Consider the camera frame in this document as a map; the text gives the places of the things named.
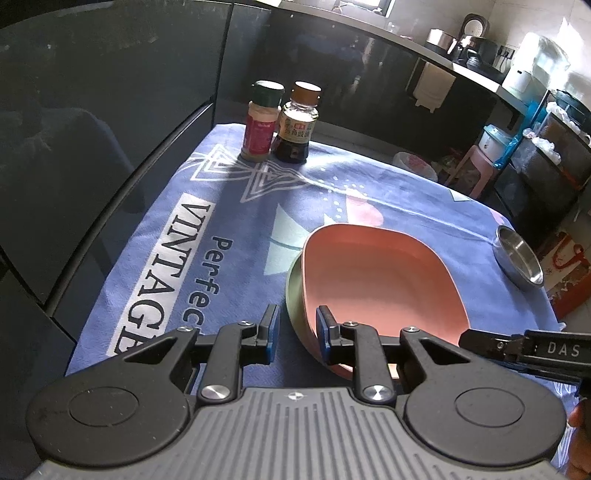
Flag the large white appliance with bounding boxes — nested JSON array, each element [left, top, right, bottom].
[[502, 33, 572, 101]]

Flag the dark kitchen cabinets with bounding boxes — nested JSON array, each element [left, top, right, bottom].
[[0, 0, 532, 352]]

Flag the steel countertop appliance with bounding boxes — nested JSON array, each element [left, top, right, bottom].
[[426, 28, 458, 55]]

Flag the green plate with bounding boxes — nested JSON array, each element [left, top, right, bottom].
[[285, 254, 335, 367]]

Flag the stainless steel bowl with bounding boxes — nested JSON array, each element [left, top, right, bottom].
[[492, 226, 546, 291]]

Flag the black storage rack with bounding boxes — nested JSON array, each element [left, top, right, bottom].
[[480, 90, 591, 247]]

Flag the trash bin with pink liner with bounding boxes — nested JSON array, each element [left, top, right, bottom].
[[393, 151, 439, 184]]

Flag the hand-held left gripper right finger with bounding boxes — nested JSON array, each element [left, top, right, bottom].
[[315, 305, 465, 406]]

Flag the black coffee maker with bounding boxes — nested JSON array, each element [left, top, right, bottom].
[[456, 37, 502, 72]]

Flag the blue printed tablecloth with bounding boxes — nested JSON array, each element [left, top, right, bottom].
[[65, 122, 583, 462]]

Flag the white hanging bin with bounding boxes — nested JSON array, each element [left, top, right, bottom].
[[412, 61, 458, 114]]

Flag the green-capped spice jar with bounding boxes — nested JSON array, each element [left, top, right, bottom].
[[239, 80, 285, 163]]

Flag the small light-blue cooker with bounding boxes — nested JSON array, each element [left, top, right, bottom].
[[477, 124, 514, 163]]

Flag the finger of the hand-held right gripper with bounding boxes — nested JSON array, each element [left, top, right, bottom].
[[458, 329, 525, 366]]

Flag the pink bowl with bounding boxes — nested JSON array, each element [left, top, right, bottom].
[[299, 224, 472, 381]]

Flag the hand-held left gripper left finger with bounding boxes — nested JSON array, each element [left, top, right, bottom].
[[122, 304, 281, 403]]

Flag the black pot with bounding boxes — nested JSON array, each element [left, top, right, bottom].
[[551, 89, 591, 132]]

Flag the person's right hand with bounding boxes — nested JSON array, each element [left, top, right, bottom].
[[567, 401, 591, 480]]

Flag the red paper bag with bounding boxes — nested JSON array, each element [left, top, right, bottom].
[[539, 230, 591, 325]]

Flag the brown-capped soy sauce bottle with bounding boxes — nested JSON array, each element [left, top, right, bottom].
[[271, 82, 322, 165]]

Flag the pink plastic stool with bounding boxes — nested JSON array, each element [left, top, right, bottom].
[[454, 145, 498, 198]]

